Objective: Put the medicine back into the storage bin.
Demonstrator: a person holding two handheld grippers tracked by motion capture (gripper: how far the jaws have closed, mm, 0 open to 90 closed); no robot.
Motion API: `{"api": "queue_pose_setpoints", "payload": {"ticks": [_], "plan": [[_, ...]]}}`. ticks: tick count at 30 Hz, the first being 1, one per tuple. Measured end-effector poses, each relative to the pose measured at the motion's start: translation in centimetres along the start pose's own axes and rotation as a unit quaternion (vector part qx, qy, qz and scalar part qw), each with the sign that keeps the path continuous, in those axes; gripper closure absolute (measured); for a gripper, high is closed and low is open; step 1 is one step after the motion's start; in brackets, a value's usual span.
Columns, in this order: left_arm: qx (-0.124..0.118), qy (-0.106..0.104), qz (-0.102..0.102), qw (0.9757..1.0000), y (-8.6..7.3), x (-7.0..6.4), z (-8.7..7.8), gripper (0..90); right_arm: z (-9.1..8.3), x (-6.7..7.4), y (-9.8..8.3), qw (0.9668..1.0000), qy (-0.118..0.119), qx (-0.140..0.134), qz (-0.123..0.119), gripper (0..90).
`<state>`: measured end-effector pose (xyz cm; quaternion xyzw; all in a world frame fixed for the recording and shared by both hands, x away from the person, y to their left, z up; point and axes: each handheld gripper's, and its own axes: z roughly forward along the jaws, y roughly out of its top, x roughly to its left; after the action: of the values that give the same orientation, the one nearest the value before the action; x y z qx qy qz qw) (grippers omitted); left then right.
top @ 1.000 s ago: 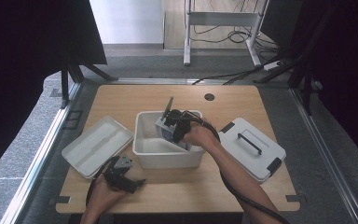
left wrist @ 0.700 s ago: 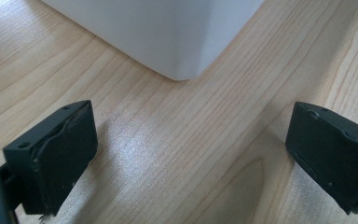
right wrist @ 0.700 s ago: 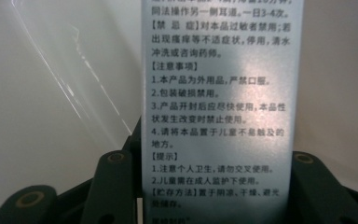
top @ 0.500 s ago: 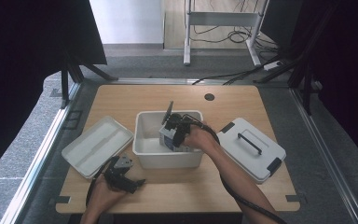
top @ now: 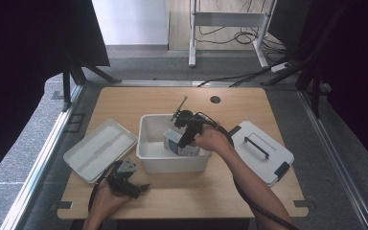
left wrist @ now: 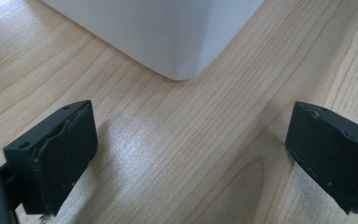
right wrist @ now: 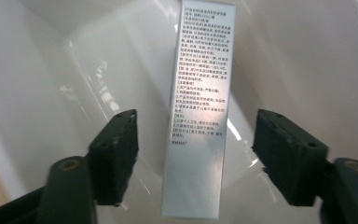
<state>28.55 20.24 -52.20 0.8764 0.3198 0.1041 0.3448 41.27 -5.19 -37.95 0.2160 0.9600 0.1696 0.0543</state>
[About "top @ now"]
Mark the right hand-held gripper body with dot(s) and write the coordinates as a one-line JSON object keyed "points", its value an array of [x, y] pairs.
{"points": [[190, 123]]}

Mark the white metal desk frame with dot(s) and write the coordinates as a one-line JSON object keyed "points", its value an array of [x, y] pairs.
{"points": [[228, 19]]}

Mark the white power strip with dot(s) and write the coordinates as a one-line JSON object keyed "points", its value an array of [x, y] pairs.
{"points": [[279, 67]]}

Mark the black curtain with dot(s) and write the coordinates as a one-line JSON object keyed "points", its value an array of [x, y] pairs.
{"points": [[19, 64], [357, 64]]}

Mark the aluminium floor rail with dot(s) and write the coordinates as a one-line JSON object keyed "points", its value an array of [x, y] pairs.
{"points": [[335, 153], [35, 172]]}

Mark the black table grommet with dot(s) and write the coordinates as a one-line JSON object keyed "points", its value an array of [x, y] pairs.
{"points": [[215, 99]]}

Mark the white bin lid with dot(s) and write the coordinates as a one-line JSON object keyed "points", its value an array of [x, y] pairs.
{"points": [[100, 150]]}

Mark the grey and white carton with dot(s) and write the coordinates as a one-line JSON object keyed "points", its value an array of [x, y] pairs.
{"points": [[172, 143]]}

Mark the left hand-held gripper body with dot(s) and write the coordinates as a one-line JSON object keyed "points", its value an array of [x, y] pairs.
{"points": [[121, 182]]}

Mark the black tripod stand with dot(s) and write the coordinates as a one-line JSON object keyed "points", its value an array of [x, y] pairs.
{"points": [[315, 92], [66, 86]]}

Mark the white plastic storage box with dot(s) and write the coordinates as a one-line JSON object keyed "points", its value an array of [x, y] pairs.
{"points": [[172, 163]]}

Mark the person's right hand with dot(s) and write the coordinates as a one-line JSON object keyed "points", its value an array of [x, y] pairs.
{"points": [[212, 139]]}

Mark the person's left hand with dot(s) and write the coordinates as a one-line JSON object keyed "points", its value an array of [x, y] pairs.
{"points": [[103, 202]]}

